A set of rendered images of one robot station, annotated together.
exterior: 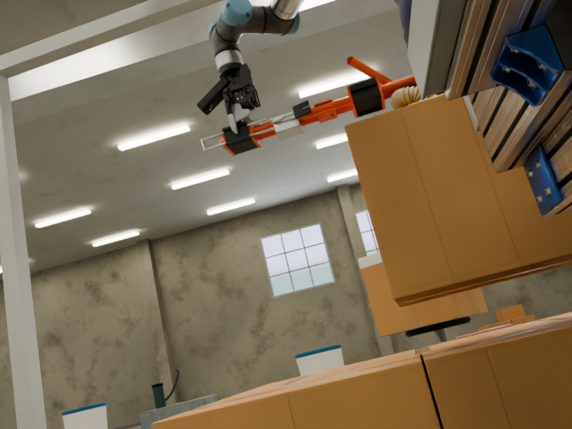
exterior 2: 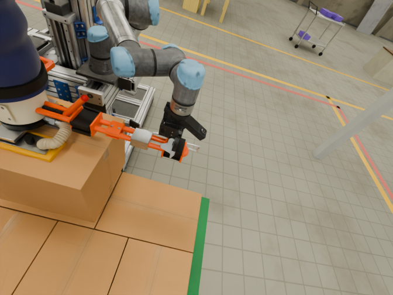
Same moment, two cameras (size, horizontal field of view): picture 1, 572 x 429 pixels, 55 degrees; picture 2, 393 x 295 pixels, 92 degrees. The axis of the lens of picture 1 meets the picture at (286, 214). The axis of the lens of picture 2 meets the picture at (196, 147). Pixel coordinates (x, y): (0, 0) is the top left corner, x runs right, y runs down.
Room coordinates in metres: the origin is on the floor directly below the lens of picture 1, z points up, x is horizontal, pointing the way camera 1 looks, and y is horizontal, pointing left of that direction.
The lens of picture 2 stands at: (1.85, -0.01, 1.81)
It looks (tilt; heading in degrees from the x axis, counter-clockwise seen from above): 49 degrees down; 161
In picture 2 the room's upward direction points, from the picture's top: 24 degrees clockwise
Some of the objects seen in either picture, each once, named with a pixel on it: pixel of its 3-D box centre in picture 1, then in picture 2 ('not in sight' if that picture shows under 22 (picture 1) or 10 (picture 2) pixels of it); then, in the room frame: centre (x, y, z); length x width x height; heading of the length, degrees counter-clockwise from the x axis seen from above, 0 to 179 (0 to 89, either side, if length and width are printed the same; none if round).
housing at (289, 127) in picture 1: (288, 125); (141, 139); (1.35, -0.06, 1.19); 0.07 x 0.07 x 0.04; 80
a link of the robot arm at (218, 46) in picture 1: (224, 40); (188, 82); (1.37, 0.05, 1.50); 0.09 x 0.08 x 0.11; 25
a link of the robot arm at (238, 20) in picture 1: (240, 19); (170, 63); (1.29, 0.00, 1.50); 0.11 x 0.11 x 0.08; 25
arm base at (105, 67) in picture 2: not in sight; (102, 60); (0.71, -0.40, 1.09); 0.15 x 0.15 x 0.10
